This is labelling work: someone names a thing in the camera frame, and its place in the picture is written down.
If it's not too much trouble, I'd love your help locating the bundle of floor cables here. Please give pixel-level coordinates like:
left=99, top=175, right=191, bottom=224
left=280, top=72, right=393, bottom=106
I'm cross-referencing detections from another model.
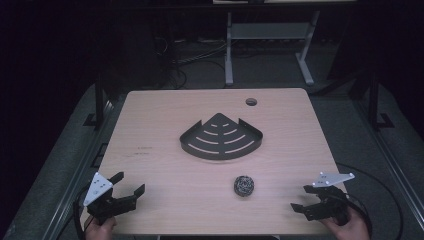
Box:
left=153, top=35, right=231, bottom=90

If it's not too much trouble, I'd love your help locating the aluminium frame rail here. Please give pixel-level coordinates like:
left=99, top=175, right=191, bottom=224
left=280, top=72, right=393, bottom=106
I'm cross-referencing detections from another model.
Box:
left=352, top=98, right=424, bottom=232
left=41, top=99, right=116, bottom=240

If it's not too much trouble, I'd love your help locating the person's left hand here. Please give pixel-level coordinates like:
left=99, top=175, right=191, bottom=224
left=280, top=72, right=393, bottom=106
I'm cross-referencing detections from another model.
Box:
left=84, top=215, right=118, bottom=240

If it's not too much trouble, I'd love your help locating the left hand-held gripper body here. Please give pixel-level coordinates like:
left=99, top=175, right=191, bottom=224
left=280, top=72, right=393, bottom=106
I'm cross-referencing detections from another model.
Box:
left=82, top=171, right=138, bottom=225

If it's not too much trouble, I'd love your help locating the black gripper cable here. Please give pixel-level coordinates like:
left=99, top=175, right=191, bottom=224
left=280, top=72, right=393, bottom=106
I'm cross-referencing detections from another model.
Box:
left=335, top=162, right=405, bottom=240
left=72, top=189, right=88, bottom=240

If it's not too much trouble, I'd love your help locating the steel wool scrubber ball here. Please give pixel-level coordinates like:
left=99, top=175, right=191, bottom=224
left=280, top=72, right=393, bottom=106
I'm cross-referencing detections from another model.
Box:
left=233, top=174, right=256, bottom=198

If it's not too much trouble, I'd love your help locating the black frame post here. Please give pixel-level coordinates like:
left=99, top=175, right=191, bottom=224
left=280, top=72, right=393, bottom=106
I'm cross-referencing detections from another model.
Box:
left=83, top=72, right=107, bottom=128
left=366, top=71, right=396, bottom=132

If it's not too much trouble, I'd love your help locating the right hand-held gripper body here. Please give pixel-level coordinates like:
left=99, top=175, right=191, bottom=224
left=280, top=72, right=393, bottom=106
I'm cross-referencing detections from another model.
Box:
left=308, top=171, right=356, bottom=226

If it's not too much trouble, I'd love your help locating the black metal corner shelf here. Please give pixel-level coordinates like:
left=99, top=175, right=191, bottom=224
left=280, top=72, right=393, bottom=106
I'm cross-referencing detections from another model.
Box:
left=179, top=112, right=264, bottom=162

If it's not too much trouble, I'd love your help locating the person's right hand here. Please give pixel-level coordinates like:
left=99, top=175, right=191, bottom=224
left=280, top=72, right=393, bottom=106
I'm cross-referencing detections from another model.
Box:
left=321, top=205, right=372, bottom=240

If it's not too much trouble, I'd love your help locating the grey metal stand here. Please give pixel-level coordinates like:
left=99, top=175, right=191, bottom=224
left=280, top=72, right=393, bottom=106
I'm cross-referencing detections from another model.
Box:
left=224, top=10, right=322, bottom=87

